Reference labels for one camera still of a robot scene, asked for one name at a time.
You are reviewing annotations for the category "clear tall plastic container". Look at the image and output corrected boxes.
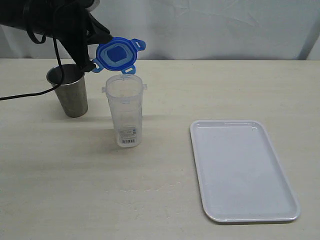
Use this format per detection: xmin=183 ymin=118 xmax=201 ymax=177
xmin=101 ymin=74 xmax=147 ymax=148

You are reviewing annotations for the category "stainless steel cup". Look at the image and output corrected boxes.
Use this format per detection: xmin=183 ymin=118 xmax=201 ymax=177
xmin=55 ymin=64 xmax=88 ymax=118

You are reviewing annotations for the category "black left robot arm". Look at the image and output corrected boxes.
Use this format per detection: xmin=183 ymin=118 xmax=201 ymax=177
xmin=0 ymin=0 xmax=113 ymax=72

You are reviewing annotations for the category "black cable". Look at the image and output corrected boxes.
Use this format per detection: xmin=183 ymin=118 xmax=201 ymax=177
xmin=0 ymin=0 xmax=66 ymax=101

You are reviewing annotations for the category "white rectangular plastic tray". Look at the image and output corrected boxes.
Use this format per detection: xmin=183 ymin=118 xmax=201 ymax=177
xmin=190 ymin=120 xmax=301 ymax=224

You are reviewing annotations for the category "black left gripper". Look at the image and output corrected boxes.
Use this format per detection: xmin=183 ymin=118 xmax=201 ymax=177
xmin=37 ymin=0 xmax=113 ymax=73

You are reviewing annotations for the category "white backdrop curtain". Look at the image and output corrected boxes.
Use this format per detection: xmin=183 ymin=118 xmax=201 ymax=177
xmin=0 ymin=0 xmax=320 ymax=61

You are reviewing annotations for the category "blue plastic snap lid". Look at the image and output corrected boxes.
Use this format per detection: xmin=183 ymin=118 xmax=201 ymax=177
xmin=92 ymin=37 xmax=146 ymax=75

